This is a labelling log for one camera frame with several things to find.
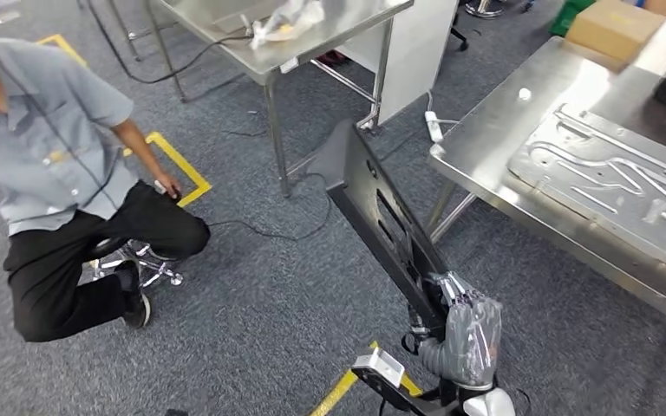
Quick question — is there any brown cardboard box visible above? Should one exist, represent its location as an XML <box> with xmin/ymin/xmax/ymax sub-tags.
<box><xmin>564</xmin><ymin>0</ymin><xmax>666</xmax><ymax>65</ymax></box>

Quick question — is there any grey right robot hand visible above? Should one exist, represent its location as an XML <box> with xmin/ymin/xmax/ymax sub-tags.
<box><xmin>417</xmin><ymin>270</ymin><xmax>505</xmax><ymax>393</ymax></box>

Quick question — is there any black floor cable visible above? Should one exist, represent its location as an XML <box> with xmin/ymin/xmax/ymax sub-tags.
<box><xmin>206</xmin><ymin>172</ymin><xmax>334</xmax><ymax>243</ymax></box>

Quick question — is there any embossed silver metal plate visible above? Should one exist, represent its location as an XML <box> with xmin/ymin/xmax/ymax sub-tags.
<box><xmin>506</xmin><ymin>101</ymin><xmax>666</xmax><ymax>287</ymax></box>

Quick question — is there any chrome stool black seat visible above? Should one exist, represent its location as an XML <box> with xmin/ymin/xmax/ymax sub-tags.
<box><xmin>82</xmin><ymin>237</ymin><xmax>186</xmax><ymax>289</ymax></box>

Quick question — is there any clear plastic bag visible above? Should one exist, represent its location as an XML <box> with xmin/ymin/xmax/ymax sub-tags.
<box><xmin>248</xmin><ymin>0</ymin><xmax>327</xmax><ymax>51</ymax></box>

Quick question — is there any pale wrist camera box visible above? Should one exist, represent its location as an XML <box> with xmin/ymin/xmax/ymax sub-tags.
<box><xmin>351</xmin><ymin>347</ymin><xmax>406</xmax><ymax>390</ymax></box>

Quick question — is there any person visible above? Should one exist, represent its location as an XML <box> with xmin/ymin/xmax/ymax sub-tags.
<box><xmin>0</xmin><ymin>34</ymin><xmax>212</xmax><ymax>344</ymax></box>

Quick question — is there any black camera bracket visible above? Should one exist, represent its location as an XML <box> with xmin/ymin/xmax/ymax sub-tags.
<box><xmin>351</xmin><ymin>367</ymin><xmax>467</xmax><ymax>416</ymax></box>

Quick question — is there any large steel workbench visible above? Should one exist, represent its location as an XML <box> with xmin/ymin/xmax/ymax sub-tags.
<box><xmin>426</xmin><ymin>20</ymin><xmax>666</xmax><ymax>337</ymax></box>

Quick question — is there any black plastic panel part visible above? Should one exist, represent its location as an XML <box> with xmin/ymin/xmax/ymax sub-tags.
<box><xmin>309</xmin><ymin>119</ymin><xmax>500</xmax><ymax>416</ymax></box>

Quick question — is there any white power strip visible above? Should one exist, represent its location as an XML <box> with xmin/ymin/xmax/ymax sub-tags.
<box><xmin>423</xmin><ymin>110</ymin><xmax>445</xmax><ymax>145</ymax></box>

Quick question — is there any black table cable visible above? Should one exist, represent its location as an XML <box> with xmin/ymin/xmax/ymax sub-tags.
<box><xmin>84</xmin><ymin>0</ymin><xmax>254</xmax><ymax>86</ymax></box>

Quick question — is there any black headset cable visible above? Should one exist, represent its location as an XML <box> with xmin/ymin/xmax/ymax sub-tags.
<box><xmin>0</xmin><ymin>16</ymin><xmax>122</xmax><ymax>215</ymax></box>

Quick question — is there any person's left hand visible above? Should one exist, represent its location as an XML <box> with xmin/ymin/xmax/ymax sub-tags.
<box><xmin>153</xmin><ymin>171</ymin><xmax>184</xmax><ymax>200</ymax></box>

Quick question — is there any small steel table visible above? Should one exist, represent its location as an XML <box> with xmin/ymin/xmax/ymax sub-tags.
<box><xmin>102</xmin><ymin>0</ymin><xmax>415</xmax><ymax>200</ymax></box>

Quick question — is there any green crate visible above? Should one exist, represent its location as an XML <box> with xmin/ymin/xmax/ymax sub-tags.
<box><xmin>549</xmin><ymin>0</ymin><xmax>597</xmax><ymax>38</ymax></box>

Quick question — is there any white board panel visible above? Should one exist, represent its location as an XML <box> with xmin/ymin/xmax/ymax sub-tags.
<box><xmin>334</xmin><ymin>0</ymin><xmax>461</xmax><ymax>128</ymax></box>

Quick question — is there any black office chair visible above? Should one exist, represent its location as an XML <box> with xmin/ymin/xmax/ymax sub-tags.
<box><xmin>449</xmin><ymin>11</ymin><xmax>471</xmax><ymax>53</ymax></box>

